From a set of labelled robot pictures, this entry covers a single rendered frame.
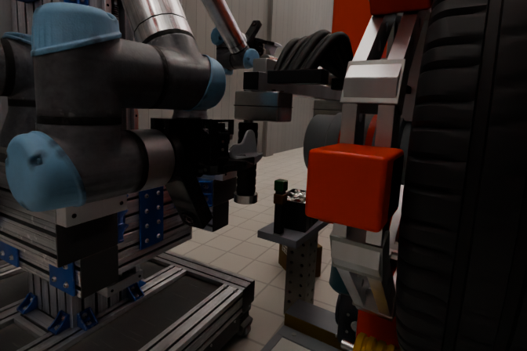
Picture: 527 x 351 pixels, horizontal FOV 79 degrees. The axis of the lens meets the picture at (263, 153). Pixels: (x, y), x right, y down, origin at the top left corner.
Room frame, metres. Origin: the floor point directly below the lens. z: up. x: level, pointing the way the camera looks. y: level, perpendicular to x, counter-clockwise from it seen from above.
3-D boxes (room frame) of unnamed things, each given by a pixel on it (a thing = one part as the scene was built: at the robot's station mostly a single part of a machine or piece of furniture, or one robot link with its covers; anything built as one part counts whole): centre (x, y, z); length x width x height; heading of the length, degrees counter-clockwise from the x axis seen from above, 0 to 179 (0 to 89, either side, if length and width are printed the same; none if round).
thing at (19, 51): (0.72, 0.51, 0.98); 0.13 x 0.12 x 0.14; 144
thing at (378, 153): (0.33, -0.10, 0.85); 0.09 x 0.08 x 0.07; 148
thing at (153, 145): (0.40, 0.15, 0.85); 0.08 x 0.05 x 0.08; 58
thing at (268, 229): (1.34, -0.18, 0.44); 0.43 x 0.17 x 0.03; 148
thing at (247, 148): (0.54, 0.02, 0.86); 0.09 x 0.03 x 0.06; 138
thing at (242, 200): (0.58, 0.03, 0.83); 0.04 x 0.04 x 0.16
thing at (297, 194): (1.31, -0.16, 0.51); 0.20 x 0.14 x 0.13; 153
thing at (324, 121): (0.64, -0.20, 0.85); 0.21 x 0.14 x 0.14; 58
